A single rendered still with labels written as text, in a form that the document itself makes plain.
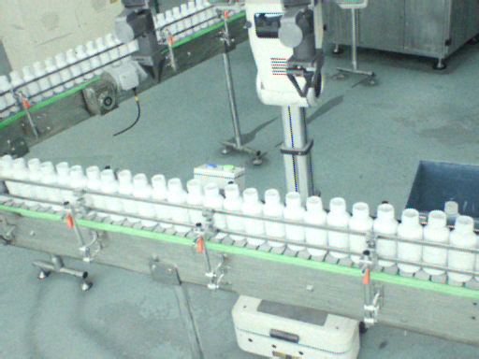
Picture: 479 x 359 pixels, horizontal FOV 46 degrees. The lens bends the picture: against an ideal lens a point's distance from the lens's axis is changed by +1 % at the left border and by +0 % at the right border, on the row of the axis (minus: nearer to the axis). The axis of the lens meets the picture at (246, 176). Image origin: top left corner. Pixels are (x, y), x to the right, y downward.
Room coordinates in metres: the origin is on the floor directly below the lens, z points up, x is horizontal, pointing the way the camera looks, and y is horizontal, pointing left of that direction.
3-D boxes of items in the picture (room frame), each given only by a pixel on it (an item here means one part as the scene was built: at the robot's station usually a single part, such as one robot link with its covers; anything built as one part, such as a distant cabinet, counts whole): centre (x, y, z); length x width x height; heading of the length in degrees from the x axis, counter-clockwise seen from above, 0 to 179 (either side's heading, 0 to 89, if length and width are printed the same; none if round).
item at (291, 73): (1.29, -0.18, 1.44); 0.07 x 0.07 x 0.09; 61
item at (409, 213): (1.04, -0.37, 1.08); 0.06 x 0.06 x 0.17
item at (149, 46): (1.52, 0.21, 1.51); 0.10 x 0.07 x 0.07; 152
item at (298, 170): (1.87, -0.21, 0.74); 0.11 x 0.11 x 0.40; 62
